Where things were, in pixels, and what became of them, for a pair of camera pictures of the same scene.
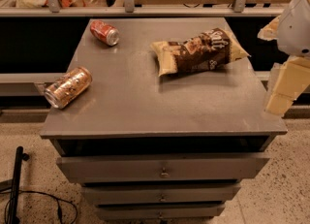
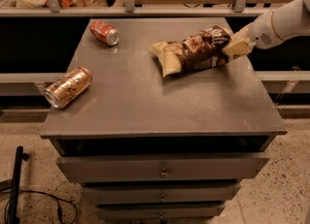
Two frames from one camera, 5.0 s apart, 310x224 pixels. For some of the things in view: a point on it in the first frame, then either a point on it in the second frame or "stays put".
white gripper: (296, 29) -> (261, 31)
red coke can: (105, 32) stays put
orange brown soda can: (68, 86) stays put
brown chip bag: (206, 49) stays put
